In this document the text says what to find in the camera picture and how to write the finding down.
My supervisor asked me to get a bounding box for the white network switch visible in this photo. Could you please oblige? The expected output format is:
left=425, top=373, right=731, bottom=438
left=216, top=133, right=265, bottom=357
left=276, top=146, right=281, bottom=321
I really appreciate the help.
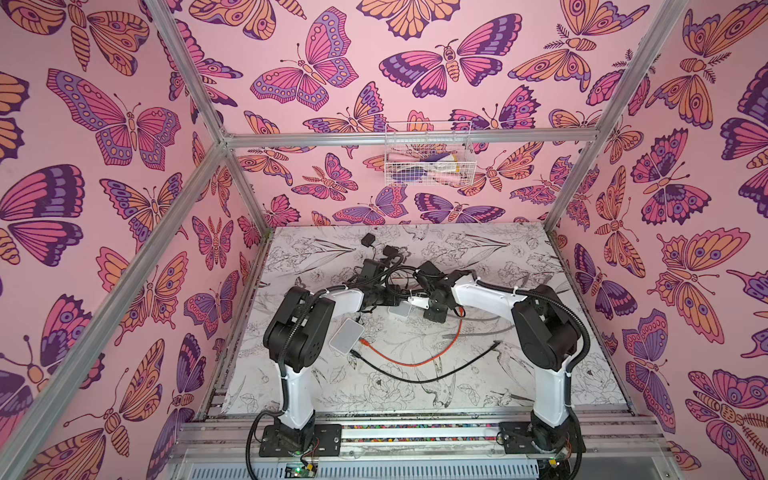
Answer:
left=329, top=318, right=365, bottom=355
left=388, top=302, right=412, bottom=321

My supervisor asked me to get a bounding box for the orange ethernet cable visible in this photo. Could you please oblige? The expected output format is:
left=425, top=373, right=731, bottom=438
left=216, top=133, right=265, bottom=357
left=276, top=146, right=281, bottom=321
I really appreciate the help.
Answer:
left=358, top=314, right=464, bottom=368

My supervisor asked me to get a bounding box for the black ethernet cable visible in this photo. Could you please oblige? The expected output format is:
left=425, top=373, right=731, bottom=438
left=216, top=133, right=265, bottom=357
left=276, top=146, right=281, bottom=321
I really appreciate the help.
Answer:
left=350, top=340, right=503, bottom=385

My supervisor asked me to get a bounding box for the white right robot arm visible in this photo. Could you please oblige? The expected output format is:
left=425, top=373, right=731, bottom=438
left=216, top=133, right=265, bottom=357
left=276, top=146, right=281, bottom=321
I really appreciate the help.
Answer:
left=415, top=262, right=591, bottom=453

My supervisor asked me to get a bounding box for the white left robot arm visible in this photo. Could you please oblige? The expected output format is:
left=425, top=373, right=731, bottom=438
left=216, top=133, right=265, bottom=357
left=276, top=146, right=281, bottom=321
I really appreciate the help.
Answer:
left=245, top=256, right=403, bottom=464

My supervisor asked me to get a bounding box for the black power adapter right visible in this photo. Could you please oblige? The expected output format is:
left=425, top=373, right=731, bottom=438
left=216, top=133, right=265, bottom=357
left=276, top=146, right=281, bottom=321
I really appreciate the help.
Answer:
left=382, top=245, right=400, bottom=259

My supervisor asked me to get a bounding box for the black power adapter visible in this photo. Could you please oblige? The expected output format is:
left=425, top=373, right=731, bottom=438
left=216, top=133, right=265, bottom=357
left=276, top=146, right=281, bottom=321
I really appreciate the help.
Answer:
left=361, top=233, right=376, bottom=248
left=382, top=245, right=400, bottom=259

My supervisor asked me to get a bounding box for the black power adapter left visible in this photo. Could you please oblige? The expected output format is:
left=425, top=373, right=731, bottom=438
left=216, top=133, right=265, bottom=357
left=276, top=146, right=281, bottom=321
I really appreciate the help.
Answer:
left=361, top=233, right=376, bottom=248

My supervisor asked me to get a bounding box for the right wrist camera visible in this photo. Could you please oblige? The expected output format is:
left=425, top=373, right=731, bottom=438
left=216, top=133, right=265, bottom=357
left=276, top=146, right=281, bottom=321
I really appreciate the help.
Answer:
left=406, top=295, right=430, bottom=310

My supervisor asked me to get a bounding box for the white wire basket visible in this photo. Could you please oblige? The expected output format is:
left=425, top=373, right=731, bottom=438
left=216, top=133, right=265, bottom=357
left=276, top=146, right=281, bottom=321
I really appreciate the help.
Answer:
left=382, top=121, right=477, bottom=189

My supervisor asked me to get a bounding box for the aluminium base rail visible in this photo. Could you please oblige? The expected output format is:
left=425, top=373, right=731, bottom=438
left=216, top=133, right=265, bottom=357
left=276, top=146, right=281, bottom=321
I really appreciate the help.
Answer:
left=167, top=406, right=683, bottom=479

